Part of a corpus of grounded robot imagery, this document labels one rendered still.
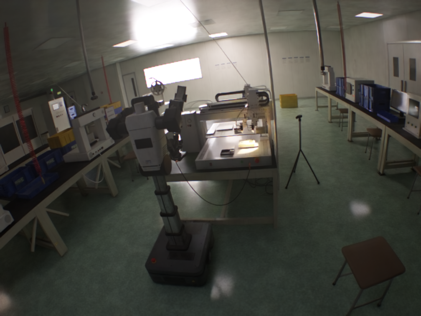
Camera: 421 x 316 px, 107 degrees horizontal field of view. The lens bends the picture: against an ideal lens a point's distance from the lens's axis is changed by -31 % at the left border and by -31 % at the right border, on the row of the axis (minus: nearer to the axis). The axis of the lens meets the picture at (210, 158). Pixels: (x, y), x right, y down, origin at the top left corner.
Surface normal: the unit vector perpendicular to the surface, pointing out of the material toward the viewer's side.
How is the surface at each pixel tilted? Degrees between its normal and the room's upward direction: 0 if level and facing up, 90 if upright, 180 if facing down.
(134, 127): 90
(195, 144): 90
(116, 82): 90
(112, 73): 90
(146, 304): 0
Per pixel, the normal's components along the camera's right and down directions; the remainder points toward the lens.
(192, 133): -0.18, 0.41
